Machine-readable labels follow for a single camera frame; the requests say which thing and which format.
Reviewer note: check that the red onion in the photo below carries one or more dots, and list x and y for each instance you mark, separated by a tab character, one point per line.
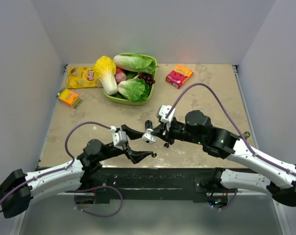
120	77

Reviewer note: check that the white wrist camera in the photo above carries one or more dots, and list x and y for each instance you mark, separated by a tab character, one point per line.
119	137
164	115

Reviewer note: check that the pink orange snack box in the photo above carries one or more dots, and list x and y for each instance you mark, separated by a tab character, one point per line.
179	76

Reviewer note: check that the green lettuce front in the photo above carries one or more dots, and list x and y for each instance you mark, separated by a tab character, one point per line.
135	90

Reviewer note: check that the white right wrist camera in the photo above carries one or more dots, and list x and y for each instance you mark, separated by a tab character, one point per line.
164	115

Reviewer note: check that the dark red grapes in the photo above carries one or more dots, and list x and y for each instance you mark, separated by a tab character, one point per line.
148	78

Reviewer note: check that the green glass bottle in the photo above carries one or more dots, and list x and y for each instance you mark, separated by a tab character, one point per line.
246	134

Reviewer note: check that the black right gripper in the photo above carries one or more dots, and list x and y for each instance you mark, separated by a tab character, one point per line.
164	133

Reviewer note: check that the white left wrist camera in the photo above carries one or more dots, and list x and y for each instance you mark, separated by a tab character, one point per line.
119	137

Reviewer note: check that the orange green sponge pack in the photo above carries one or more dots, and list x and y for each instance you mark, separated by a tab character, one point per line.
68	97

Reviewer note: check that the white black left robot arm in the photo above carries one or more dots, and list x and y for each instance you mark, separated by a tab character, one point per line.
19	190

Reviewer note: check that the green lettuce back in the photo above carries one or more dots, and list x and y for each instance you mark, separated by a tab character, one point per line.
135	63

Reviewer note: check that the yellow napa cabbage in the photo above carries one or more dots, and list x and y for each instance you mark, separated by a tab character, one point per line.
105	70

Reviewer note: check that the yellow Lays chips bag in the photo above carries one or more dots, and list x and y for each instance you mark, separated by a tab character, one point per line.
82	77

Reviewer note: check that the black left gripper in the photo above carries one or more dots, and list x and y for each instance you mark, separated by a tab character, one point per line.
136	156

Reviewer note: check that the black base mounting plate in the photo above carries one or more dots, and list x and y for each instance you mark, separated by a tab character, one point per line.
199	185

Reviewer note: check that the white earbud charging case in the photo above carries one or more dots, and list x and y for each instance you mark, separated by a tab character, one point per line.
148	137

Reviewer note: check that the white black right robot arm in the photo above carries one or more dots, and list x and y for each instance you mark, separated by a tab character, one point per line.
269	175

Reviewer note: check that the green plastic bowl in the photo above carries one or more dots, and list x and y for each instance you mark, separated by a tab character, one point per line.
136	77

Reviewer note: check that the green lettuce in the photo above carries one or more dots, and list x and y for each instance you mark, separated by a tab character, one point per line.
135	90
135	63

